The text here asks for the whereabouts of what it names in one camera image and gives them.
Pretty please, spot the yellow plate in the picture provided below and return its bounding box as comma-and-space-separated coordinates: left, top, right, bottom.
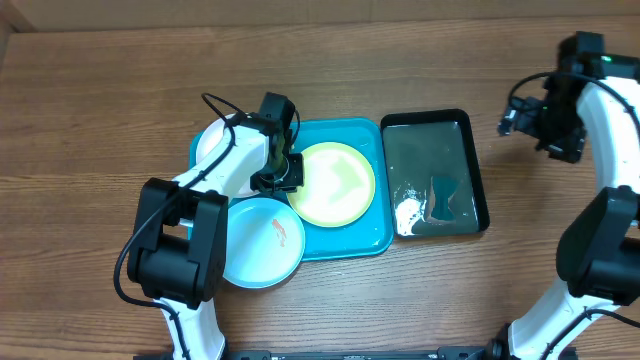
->
287, 142, 376, 228

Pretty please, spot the white plate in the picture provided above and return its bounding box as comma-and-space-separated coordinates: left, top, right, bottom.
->
192, 119, 269, 199

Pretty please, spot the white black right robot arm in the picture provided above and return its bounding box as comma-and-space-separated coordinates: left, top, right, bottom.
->
475, 31, 639, 359

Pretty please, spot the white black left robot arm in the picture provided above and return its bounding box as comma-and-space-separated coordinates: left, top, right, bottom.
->
113, 92, 304, 359

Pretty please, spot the teal plastic serving tray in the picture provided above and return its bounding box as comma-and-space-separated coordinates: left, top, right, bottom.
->
187, 117, 395, 263

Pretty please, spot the black water-filled tray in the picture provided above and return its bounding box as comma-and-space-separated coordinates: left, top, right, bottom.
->
380, 109, 490, 238

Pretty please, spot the light blue plate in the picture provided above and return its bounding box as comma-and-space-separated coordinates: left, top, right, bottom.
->
223, 198, 306, 289

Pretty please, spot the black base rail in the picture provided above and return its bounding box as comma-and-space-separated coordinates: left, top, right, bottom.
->
133, 345, 501, 360

